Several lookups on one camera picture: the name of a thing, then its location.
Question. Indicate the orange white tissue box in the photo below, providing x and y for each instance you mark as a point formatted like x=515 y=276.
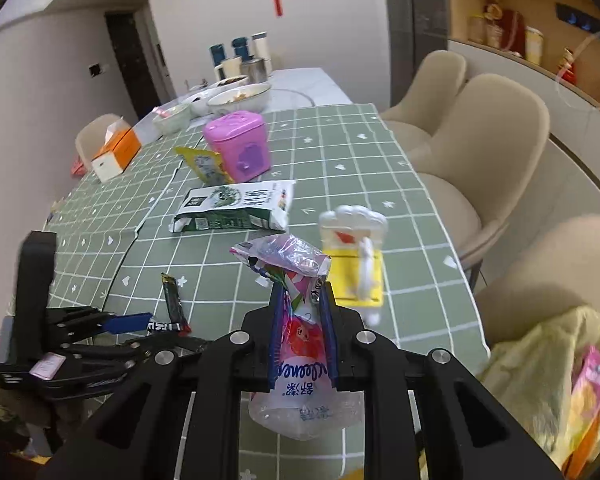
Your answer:
x=120 y=147

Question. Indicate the white mug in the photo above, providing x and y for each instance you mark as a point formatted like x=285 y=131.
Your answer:
x=229 y=69

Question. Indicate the pink plastic container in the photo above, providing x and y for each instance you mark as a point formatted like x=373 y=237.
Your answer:
x=235 y=145

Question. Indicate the black snack wrapper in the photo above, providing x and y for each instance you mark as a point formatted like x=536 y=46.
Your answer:
x=174 y=305

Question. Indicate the yellow grey packet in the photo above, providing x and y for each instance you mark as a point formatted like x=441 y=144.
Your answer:
x=200 y=162

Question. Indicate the white yellow cup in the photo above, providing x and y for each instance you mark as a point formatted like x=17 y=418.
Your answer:
x=534 y=45

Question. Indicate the white yellow plastic toy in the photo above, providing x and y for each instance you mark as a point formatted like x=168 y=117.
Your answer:
x=350 y=265

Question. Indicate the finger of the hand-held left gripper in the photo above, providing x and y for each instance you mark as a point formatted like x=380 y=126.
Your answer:
x=127 y=322
x=180 y=344

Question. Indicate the steel cup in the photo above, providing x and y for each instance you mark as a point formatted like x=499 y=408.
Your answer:
x=254 y=70

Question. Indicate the dark door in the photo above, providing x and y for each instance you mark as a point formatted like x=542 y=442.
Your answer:
x=130 y=65

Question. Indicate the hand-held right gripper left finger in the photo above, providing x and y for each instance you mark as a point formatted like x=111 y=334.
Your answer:
x=275 y=350

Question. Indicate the green white milk carton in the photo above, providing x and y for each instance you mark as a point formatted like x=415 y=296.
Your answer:
x=230 y=205

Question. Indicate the colourful clear tissue packet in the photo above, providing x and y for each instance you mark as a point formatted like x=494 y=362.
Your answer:
x=300 y=340

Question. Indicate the white food container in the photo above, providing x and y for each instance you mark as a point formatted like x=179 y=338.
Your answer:
x=171 y=119

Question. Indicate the white thermos bottle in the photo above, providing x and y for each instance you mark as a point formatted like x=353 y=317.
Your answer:
x=261 y=50

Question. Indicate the small white bowl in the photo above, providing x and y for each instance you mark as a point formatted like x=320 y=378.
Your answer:
x=202 y=102

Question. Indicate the green checkered tablecloth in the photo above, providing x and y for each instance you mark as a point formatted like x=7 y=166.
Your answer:
x=330 y=160

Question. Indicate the red gold liquor box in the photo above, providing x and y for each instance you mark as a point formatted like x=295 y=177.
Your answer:
x=505 y=25

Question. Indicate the large white bowl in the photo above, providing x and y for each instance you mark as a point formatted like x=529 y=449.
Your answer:
x=240 y=100

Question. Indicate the black wall switch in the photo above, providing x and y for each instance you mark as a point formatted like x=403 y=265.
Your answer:
x=95 y=70

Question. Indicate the pink orange snack packet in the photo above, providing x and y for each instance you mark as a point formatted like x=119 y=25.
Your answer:
x=587 y=395

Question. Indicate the dark teal thermos bottle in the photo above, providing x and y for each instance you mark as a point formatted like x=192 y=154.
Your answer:
x=218 y=54
x=240 y=47

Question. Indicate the glass jar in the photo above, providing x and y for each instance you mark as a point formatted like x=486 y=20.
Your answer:
x=477 y=27

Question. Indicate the yellow plastic bag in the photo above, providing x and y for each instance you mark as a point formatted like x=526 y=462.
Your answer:
x=530 y=360

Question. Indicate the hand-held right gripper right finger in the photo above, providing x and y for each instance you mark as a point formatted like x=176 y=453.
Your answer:
x=330 y=345

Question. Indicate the beige chair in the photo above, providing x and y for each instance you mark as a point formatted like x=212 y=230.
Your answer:
x=555 y=270
x=490 y=135
x=95 y=132
x=430 y=90

